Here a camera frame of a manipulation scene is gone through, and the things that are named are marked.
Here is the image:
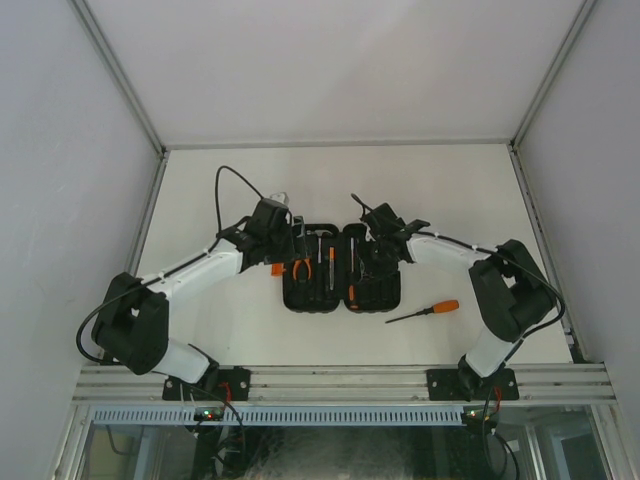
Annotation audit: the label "left camera black cable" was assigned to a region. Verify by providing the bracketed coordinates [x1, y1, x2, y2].
[214, 166, 264, 236]

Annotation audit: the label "right camera black cable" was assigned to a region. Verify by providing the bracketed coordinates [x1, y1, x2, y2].
[349, 192, 566, 341]

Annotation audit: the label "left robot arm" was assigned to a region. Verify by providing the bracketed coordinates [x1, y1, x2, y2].
[91, 192, 308, 400]

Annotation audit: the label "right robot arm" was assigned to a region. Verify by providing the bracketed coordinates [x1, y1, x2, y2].
[352, 195, 566, 399]

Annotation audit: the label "camera black cable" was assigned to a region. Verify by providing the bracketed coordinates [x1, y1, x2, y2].
[349, 192, 566, 341]
[214, 166, 264, 236]

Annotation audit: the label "blue slotted cable duct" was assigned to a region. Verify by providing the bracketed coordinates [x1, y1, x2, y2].
[91, 405, 464, 427]

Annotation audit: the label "black handle claw hammer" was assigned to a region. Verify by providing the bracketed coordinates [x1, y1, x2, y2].
[306, 228, 337, 274]

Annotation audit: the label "aluminium front rail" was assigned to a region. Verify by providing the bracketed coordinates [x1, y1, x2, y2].
[72, 364, 616, 406]

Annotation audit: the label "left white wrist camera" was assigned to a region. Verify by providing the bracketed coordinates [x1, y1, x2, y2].
[269, 192, 289, 205]

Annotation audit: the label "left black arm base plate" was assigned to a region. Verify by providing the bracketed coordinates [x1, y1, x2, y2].
[162, 366, 251, 402]

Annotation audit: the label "orange handle needle-nose pliers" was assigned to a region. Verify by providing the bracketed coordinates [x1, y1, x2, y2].
[292, 258, 312, 283]

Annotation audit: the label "orange handle screwdriver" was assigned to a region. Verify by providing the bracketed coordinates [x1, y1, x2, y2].
[385, 300, 460, 324]

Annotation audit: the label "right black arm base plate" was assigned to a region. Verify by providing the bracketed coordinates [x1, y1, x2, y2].
[426, 368, 520, 401]

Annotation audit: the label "black plastic tool case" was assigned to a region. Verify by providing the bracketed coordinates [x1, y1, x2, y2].
[271, 223, 401, 314]

